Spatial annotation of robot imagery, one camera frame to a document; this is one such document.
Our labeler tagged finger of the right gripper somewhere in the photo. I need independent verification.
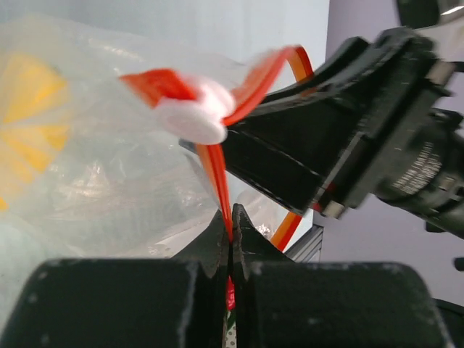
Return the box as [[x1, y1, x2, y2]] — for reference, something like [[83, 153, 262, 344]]
[[181, 36, 370, 215]]

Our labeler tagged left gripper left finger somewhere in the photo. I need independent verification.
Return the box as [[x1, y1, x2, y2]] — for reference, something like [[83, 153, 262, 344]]
[[1, 212, 228, 347]]

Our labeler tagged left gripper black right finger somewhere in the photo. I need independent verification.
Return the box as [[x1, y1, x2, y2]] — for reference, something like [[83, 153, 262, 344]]
[[231, 204, 454, 347]]

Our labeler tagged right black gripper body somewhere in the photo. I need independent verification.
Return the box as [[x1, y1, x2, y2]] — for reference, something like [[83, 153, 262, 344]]
[[312, 28, 463, 237]]

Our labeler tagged clear zip top bag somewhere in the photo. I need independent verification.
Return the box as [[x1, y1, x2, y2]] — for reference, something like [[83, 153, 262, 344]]
[[0, 14, 316, 348]]

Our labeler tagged fake yellow lemon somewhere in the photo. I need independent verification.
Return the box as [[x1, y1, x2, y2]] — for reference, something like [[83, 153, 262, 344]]
[[1, 52, 70, 210]]

